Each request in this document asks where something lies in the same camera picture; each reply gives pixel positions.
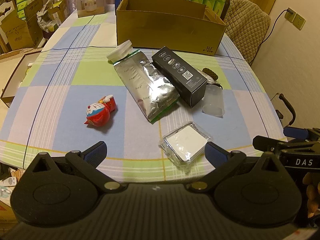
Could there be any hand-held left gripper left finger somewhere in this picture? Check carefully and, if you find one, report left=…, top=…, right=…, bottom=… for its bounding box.
left=24, top=141, right=123, bottom=193

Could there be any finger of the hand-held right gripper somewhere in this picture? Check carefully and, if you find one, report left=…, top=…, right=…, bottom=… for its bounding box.
left=283, top=127, right=320, bottom=140
left=252, top=135, right=285, bottom=153

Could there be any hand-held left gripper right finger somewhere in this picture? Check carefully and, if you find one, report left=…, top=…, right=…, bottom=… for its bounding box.
left=188, top=141, right=288, bottom=193

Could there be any white square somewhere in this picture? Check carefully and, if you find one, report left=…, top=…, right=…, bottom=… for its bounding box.
left=158, top=121, right=213, bottom=173

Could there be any red cartoon cat toy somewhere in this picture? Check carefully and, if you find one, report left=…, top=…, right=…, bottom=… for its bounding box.
left=83, top=94, right=118, bottom=128

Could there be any clear plastic cup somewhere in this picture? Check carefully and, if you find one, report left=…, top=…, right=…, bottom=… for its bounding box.
left=202, top=84, right=226, bottom=118

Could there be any silver foil bag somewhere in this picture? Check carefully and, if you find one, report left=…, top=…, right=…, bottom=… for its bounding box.
left=113, top=49, right=179, bottom=123

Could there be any long black product box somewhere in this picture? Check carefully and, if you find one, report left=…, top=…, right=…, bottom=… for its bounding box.
left=151, top=46, right=208, bottom=108

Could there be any white square night light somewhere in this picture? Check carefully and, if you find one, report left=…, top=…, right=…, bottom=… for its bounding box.
left=107, top=40, right=132, bottom=62

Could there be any brown cardboard box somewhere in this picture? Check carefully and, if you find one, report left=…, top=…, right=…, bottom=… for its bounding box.
left=115, top=0, right=227, bottom=55

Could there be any person's right hand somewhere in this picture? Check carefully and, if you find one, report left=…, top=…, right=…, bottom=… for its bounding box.
left=302, top=172, right=320, bottom=218

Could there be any checked tablecloth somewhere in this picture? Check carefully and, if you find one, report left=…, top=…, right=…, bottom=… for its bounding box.
left=0, top=11, right=288, bottom=183

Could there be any brown open shoe box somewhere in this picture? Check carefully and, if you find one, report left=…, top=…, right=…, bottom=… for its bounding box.
left=0, top=51, right=42, bottom=108

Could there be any chair with quilted cover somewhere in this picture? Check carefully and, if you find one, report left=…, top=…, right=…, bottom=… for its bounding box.
left=223, top=0, right=271, bottom=66

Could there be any large brown carton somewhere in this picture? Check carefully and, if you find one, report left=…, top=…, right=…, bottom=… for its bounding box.
left=0, top=0, right=44, bottom=52

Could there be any clear plastic bag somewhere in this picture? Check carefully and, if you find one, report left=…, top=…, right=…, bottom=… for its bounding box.
left=37, top=0, right=62, bottom=32

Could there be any small carton with yellow label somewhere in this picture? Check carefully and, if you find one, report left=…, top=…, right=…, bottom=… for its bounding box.
left=47, top=0, right=67, bottom=23

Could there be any blue box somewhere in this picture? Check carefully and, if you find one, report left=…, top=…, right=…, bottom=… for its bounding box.
left=114, top=0, right=129, bottom=12

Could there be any white carved chair back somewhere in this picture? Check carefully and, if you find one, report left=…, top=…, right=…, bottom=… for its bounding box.
left=0, top=1, right=18, bottom=18

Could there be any black metal handle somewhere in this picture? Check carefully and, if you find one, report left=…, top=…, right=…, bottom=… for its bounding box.
left=271, top=93, right=297, bottom=127

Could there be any black plug cable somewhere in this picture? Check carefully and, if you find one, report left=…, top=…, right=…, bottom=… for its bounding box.
left=260, top=8, right=293, bottom=46

